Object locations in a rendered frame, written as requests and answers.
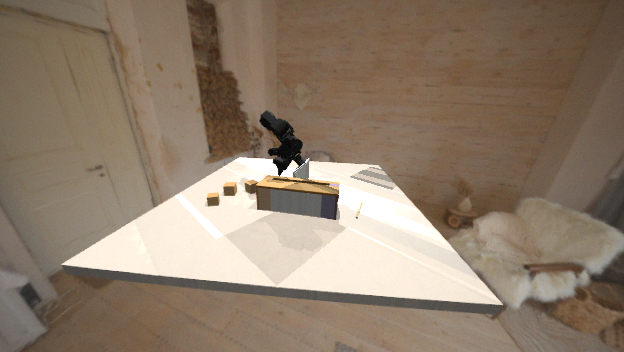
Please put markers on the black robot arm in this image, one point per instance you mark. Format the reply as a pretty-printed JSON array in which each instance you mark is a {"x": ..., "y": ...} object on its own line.
[{"x": 280, "y": 128}]

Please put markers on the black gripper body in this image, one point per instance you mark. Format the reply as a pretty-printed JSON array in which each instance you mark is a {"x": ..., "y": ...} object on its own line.
[{"x": 285, "y": 153}]

